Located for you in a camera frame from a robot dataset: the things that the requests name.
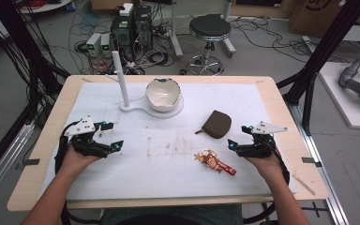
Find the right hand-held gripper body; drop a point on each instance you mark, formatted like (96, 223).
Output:
(259, 146)

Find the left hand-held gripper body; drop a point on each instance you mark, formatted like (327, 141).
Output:
(84, 144)

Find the person's left hand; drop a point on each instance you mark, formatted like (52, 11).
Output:
(75, 161)

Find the person's right hand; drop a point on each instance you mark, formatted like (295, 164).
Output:
(265, 165)

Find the brown zipper pouch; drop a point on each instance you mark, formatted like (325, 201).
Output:
(217, 124)

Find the white stand with pole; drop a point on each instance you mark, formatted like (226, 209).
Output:
(123, 90)

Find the white table mat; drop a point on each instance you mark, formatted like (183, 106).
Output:
(156, 162)

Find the wooden table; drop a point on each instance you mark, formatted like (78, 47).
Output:
(287, 103)

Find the grey tape strip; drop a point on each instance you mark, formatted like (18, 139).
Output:
(311, 161)
(31, 162)

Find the thin wooden stick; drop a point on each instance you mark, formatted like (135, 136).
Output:
(303, 185)

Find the white ceramic bowl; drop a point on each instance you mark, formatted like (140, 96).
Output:
(163, 93)

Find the grey power supply unit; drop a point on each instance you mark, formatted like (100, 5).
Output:
(93, 43)
(105, 44)

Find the white platform board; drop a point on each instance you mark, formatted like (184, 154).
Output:
(340, 103)

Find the black computer tower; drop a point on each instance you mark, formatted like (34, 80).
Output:
(122, 34)
(143, 26)

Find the black round stool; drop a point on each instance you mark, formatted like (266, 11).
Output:
(210, 26)

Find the small white box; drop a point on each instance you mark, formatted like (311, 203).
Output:
(126, 9)

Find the cardboard box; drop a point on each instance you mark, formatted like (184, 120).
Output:
(315, 15)

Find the aluminium rail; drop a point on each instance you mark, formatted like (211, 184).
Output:
(322, 168)
(3, 168)

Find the black frame post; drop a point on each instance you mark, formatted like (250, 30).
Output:
(322, 43)
(22, 47)

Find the white desk frame legs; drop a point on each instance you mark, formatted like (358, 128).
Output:
(176, 37)

